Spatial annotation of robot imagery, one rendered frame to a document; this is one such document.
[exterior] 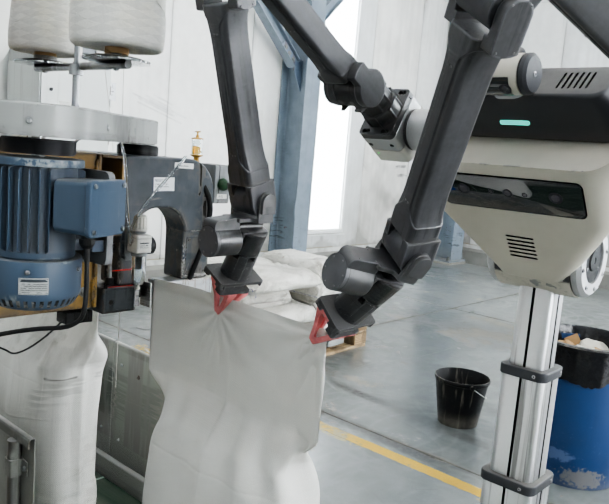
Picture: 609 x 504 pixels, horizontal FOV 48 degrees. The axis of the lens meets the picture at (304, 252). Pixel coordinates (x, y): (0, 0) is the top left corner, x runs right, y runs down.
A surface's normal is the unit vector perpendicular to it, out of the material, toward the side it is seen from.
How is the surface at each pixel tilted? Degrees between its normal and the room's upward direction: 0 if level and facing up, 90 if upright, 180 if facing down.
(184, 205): 90
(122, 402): 90
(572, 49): 90
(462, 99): 121
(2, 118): 90
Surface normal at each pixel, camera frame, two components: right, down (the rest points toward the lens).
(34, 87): -0.67, 0.05
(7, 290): -0.18, 0.16
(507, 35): 0.36, 0.64
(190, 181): 0.74, 0.15
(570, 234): -0.57, 0.67
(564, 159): -0.37, -0.72
